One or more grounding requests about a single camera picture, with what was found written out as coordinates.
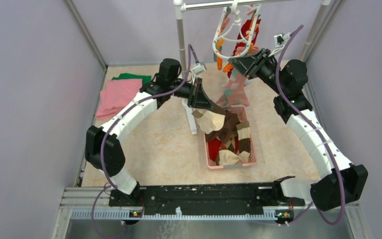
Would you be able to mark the green folded cloth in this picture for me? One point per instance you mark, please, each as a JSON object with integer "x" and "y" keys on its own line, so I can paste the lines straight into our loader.
{"x": 126, "y": 76}

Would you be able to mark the pink folded cloth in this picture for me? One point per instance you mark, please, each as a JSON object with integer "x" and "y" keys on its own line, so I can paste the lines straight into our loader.
{"x": 116, "y": 96}

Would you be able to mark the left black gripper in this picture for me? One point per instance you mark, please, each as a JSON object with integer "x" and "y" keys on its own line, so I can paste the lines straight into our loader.
{"x": 197, "y": 97}

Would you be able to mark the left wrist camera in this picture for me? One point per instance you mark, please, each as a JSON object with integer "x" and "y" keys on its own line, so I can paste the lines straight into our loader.
{"x": 198, "y": 68}

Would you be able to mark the white clip sock hanger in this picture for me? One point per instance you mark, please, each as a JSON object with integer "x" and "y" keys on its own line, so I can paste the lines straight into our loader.
{"x": 229, "y": 27}

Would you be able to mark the red snowflake sock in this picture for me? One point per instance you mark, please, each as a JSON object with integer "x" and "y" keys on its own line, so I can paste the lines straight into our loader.
{"x": 245, "y": 31}

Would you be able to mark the metal drying rack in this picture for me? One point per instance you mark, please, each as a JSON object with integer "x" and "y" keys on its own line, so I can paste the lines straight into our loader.
{"x": 324, "y": 14}

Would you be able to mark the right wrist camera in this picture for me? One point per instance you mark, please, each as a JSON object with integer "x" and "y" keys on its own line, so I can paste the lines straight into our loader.
{"x": 281, "y": 40}

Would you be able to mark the pink plastic basket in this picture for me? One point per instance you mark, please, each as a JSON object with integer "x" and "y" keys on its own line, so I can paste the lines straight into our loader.
{"x": 240, "y": 110}

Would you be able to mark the pink sock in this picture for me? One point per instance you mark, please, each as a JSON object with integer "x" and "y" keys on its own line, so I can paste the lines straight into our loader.
{"x": 233, "y": 91}

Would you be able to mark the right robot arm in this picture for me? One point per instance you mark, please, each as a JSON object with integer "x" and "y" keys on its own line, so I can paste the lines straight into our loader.
{"x": 339, "y": 176}

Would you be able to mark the red santa sock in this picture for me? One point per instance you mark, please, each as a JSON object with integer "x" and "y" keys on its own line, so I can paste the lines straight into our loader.
{"x": 213, "y": 149}

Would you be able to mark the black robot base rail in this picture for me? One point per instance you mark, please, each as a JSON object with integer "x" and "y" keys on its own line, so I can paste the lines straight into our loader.
{"x": 242, "y": 201}

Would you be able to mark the cream brown striped sock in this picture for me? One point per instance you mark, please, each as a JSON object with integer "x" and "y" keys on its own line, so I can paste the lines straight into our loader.
{"x": 215, "y": 121}

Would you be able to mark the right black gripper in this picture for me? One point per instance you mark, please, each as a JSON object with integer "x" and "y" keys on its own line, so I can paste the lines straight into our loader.
{"x": 250, "y": 66}

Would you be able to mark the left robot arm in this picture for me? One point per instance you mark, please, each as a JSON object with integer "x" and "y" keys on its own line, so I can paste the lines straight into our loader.
{"x": 103, "y": 148}

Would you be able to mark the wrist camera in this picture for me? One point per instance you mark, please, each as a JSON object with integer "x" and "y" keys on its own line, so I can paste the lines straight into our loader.
{"x": 198, "y": 68}
{"x": 281, "y": 40}

